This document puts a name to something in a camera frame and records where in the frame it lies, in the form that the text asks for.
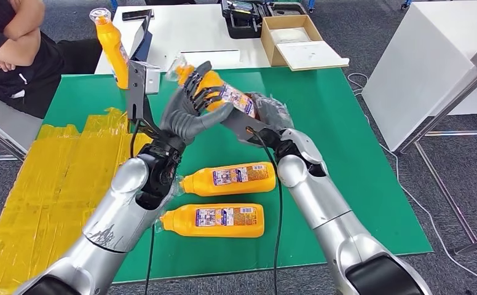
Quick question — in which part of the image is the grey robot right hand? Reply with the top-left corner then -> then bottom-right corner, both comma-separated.
247,92 -> 295,133

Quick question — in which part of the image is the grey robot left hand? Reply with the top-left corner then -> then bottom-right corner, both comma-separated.
159,60 -> 235,146

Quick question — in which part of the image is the orange plastic bottle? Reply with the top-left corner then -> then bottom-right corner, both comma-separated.
89,8 -> 130,90
173,161 -> 277,198
155,203 -> 266,238
165,55 -> 259,120

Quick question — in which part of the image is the person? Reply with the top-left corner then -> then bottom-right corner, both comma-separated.
0,0 -> 103,120

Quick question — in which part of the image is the green table mat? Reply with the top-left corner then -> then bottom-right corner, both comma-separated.
42,67 -> 433,284

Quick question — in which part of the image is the grey side table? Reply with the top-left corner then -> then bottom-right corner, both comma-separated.
0,76 -> 44,163

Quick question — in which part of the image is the brown cardboard box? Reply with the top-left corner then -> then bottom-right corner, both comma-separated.
260,14 -> 324,68

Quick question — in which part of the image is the white box lid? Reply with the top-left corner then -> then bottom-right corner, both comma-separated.
275,41 -> 350,72

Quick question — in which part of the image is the white foam insert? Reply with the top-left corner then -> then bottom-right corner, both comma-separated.
270,27 -> 312,45

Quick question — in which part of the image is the tablet in dark folio case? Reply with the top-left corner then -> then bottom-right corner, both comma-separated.
129,10 -> 154,64

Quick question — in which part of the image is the black tool case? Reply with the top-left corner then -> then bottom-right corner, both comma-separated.
221,0 -> 308,40

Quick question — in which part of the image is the black smartphone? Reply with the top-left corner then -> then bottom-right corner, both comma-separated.
121,9 -> 154,22

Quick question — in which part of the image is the black chair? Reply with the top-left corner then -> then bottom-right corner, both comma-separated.
144,0 -> 197,6

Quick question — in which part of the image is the yellow plastic sheet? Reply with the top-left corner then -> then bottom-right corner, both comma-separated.
0,108 -> 154,295

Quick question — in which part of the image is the large white table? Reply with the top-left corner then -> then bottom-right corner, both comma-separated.
361,0 -> 477,154

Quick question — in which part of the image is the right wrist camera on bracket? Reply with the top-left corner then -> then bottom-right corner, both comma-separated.
221,108 -> 282,149

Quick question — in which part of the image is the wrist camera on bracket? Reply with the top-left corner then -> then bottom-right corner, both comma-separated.
126,60 -> 163,141
221,108 -> 282,149

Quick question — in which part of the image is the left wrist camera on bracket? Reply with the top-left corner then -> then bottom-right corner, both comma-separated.
126,60 -> 163,141

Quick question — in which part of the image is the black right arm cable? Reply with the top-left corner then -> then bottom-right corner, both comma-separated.
245,127 -> 284,295

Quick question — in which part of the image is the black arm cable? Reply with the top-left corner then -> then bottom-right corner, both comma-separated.
245,127 -> 284,295
129,120 -> 156,295

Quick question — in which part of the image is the white floor cable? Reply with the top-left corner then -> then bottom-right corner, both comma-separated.
346,73 -> 477,285

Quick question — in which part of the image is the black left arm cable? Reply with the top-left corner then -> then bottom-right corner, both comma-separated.
129,120 -> 156,295

